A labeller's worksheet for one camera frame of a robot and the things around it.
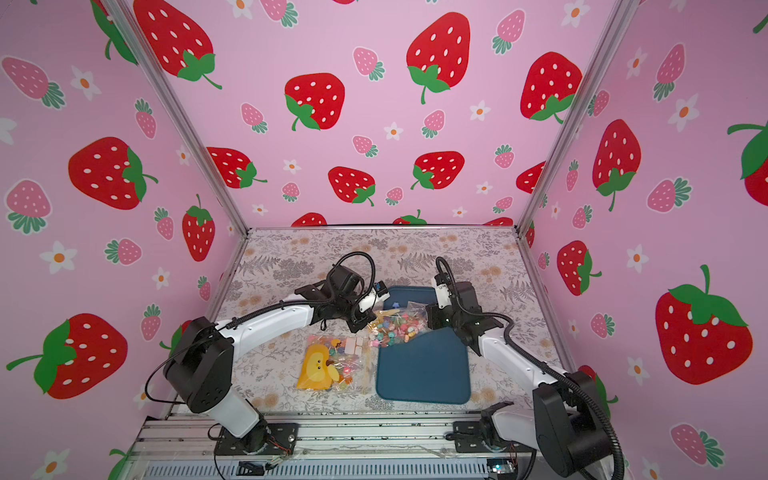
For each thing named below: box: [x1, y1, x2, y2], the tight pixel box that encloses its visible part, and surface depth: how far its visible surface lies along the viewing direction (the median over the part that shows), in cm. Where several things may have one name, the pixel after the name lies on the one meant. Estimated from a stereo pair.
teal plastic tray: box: [376, 286, 471, 405], surface depth 88 cm
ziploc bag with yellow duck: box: [296, 335, 370, 392], surface depth 87 cm
